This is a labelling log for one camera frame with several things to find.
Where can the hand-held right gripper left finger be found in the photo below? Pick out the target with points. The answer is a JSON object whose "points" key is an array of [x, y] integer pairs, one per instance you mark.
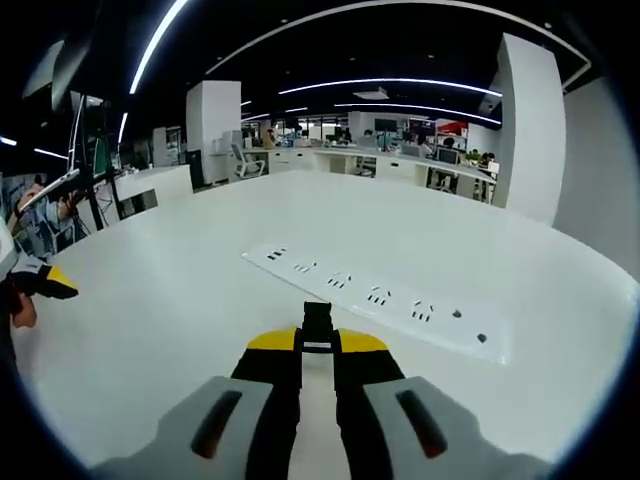
{"points": [[210, 425]]}

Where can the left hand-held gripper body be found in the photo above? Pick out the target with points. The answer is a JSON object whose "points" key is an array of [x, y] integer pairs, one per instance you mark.
{"points": [[7, 255]]}

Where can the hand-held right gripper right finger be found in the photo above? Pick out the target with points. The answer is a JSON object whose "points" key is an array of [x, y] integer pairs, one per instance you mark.
{"points": [[425, 425]]}

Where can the person's left hand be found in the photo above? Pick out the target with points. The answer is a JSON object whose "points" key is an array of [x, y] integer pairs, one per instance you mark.
{"points": [[25, 312]]}

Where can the silver laptop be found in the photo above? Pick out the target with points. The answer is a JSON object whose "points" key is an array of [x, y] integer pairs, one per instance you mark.
{"points": [[47, 190]]}

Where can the recessed white power strip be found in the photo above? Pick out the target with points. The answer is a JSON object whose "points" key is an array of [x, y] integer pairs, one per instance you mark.
{"points": [[380, 305]]}

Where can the white counter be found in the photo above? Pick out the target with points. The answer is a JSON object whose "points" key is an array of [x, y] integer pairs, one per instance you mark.
{"points": [[155, 187]]}

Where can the monitor on stand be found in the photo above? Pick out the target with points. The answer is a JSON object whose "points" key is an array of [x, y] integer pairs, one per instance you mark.
{"points": [[95, 135]]}

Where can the ceiling air conditioner unit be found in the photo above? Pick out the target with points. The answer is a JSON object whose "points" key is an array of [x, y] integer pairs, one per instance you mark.
{"points": [[45, 70]]}

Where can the white square pillar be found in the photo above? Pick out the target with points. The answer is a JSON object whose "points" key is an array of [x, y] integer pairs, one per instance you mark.
{"points": [[212, 130], [530, 130]]}

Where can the white office chair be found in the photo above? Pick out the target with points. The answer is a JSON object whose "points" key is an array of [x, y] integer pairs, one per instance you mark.
{"points": [[247, 162]]}

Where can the long ceiling light strip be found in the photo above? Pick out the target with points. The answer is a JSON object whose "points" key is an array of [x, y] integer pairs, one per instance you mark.
{"points": [[155, 50]]}

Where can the row of white office desks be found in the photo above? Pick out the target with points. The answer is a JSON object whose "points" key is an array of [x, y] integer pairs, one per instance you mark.
{"points": [[400, 167]]}

